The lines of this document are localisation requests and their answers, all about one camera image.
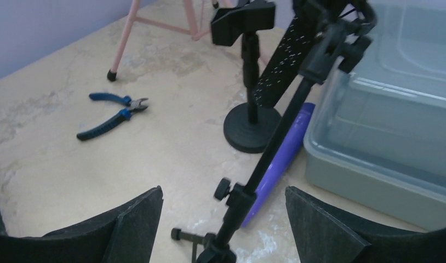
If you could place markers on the black round-base mic stand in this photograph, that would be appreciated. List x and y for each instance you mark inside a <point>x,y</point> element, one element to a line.
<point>247,127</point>

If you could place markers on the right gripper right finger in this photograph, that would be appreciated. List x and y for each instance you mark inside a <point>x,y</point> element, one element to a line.
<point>325,233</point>

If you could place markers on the black tripod mic stand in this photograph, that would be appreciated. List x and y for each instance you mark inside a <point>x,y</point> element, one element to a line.
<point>344,37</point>

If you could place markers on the translucent plastic storage box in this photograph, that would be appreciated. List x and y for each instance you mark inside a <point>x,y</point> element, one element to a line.
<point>378,135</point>

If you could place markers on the purple microphone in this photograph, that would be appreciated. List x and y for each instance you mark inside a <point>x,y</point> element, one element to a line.
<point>288,150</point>

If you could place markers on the pink music stand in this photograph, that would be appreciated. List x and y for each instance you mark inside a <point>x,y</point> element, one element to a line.
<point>169,36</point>

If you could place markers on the silver condenser microphone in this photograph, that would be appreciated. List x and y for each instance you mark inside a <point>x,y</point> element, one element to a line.
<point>309,19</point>

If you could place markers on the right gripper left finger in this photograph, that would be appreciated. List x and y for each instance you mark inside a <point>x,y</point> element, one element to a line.
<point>123,234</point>

